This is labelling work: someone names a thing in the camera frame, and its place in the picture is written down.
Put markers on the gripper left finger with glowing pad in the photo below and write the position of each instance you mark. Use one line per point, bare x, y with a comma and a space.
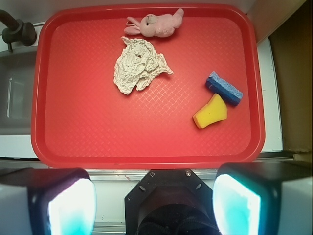
46, 202

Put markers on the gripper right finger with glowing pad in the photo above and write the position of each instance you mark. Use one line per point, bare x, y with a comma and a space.
264, 198

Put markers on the blue sponge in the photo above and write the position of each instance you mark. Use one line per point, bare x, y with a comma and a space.
225, 90

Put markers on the pink plush bunny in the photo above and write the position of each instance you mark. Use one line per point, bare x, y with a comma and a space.
155, 26

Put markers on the brown cardboard box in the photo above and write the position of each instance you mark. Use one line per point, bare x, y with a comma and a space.
292, 49

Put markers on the steel sink basin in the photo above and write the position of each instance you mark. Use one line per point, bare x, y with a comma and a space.
16, 90

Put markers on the red plastic tray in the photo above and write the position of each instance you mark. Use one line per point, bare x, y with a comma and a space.
81, 119

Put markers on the crumpled white paper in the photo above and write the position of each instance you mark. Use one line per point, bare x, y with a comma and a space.
138, 65

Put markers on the yellow sponge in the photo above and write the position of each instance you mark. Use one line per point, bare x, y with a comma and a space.
214, 111

